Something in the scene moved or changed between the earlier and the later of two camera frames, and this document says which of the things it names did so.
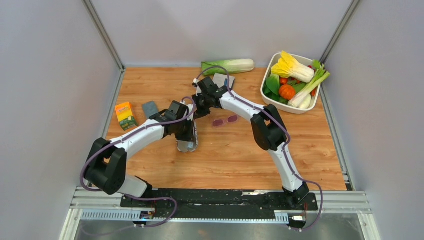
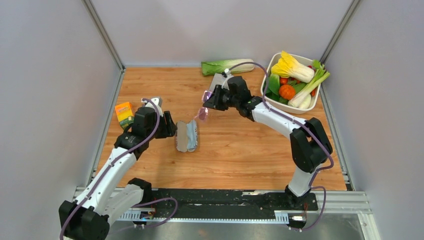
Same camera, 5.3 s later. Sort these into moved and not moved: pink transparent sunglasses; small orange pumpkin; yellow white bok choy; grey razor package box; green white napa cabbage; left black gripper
Moved: left black gripper; pink transparent sunglasses
Not moved: small orange pumpkin; grey razor package box; green white napa cabbage; yellow white bok choy
